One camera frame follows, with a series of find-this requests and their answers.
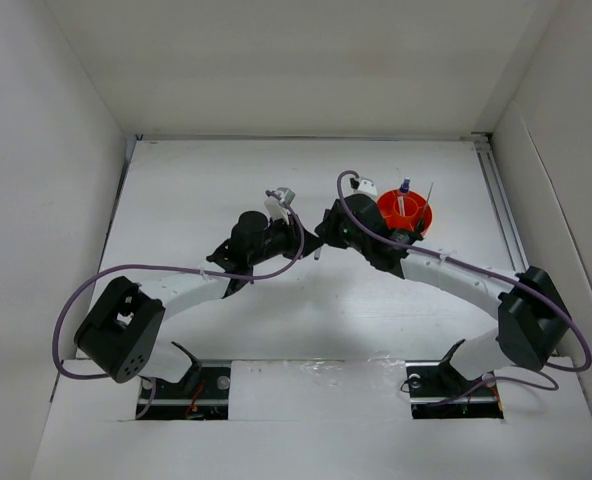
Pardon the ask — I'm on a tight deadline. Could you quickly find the white pen red cap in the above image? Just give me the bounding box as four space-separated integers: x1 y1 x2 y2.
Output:
397 195 406 217

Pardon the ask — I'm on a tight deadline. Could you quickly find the orange round organizer container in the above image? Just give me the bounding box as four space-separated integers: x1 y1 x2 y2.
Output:
377 190 433 236

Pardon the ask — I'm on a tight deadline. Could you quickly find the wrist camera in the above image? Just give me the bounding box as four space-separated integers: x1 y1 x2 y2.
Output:
350 176 378 198
264 187 295 222

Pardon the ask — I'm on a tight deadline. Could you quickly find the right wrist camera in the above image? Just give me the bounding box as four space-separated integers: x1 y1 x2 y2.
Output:
350 176 378 198

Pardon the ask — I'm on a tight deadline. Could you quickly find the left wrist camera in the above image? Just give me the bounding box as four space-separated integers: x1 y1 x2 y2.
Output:
264 187 295 222

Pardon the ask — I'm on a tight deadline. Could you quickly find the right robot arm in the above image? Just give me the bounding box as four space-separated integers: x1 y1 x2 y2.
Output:
315 194 569 394

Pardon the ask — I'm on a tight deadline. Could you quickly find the purple cable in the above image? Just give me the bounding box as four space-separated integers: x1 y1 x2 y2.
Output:
336 170 592 409
51 189 307 419

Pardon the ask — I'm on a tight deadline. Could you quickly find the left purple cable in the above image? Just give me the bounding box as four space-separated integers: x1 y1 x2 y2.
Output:
51 189 307 419

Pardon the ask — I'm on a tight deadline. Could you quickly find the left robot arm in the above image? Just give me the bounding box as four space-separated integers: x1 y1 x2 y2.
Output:
74 211 322 397

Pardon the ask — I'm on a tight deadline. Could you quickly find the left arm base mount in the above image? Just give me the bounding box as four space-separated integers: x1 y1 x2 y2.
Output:
135 361 232 421

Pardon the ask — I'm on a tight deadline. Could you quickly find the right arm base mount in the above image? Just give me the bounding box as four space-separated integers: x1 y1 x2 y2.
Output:
400 361 504 420

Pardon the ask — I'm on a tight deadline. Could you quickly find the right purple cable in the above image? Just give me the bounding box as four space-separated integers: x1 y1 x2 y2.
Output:
336 170 592 409

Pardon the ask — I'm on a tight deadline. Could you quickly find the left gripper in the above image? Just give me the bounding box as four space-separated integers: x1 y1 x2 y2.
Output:
248 212 322 267

